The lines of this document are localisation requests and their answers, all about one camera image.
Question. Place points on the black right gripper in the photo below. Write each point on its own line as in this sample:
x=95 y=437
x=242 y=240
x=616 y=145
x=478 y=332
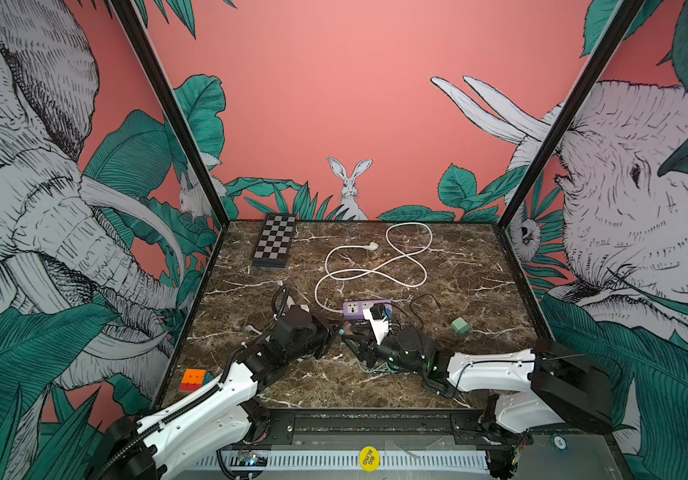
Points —
x=370 y=350

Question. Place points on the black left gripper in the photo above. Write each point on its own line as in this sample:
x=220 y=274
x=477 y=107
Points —
x=322 y=326

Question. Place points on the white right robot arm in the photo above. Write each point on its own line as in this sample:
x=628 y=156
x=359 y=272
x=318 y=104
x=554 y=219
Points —
x=547 y=384

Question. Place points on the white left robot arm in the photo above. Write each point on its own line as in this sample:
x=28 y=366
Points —
x=221 y=413

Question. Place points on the purple power strip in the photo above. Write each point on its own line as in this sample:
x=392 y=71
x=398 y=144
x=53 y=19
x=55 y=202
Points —
x=354 y=310

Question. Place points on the black white chessboard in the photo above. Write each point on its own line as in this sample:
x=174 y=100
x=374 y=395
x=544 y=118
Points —
x=273 y=245

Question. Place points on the green cube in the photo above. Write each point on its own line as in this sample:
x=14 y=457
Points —
x=461 y=327

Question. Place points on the colourful Rubik's cube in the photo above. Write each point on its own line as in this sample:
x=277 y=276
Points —
x=192 y=380

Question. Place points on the yellow round sticker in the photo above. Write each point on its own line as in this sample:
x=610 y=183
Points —
x=369 y=459

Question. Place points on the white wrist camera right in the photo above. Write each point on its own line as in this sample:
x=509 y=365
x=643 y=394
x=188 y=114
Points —
x=379 y=316

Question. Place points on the white slotted cable duct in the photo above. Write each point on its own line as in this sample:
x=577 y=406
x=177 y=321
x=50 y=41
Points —
x=346 y=460

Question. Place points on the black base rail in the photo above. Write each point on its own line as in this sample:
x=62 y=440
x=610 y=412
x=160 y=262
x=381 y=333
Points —
x=408 y=431

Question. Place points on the black enclosure corner post left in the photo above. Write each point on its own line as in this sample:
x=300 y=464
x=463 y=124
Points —
x=130 y=20

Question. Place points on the black enclosure corner post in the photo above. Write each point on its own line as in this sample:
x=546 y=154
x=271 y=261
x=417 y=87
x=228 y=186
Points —
x=130 y=20
x=620 y=22

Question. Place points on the black enclosure corner post right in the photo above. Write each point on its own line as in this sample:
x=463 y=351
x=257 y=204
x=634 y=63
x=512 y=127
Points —
x=620 y=22

